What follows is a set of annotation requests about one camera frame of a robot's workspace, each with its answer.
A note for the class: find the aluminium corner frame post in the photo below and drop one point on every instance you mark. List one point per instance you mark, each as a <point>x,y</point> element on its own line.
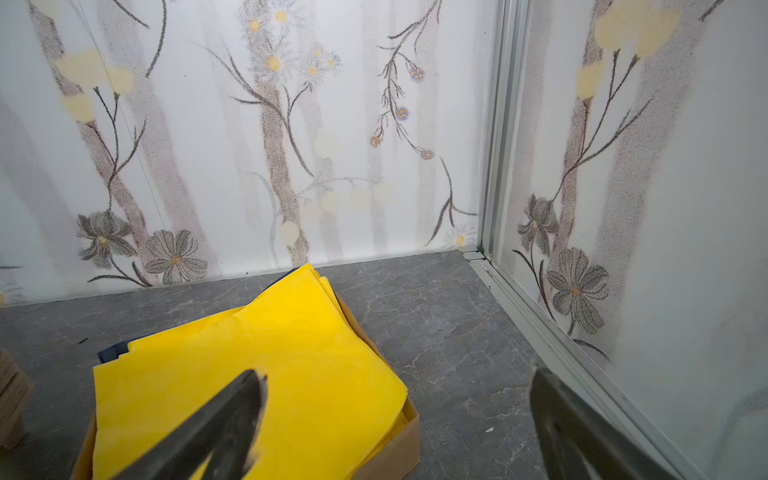
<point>507,64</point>

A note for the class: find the yellow napkin stack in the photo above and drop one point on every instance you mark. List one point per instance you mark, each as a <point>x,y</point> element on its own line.
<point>284,387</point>

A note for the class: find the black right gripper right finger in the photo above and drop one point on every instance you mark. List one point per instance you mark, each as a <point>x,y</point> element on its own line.
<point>577,442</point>

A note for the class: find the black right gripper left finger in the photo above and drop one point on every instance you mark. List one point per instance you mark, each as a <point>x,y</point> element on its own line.
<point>218,438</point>

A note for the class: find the dark blue napkin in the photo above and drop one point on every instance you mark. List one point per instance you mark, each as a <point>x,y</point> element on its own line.
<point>114,351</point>

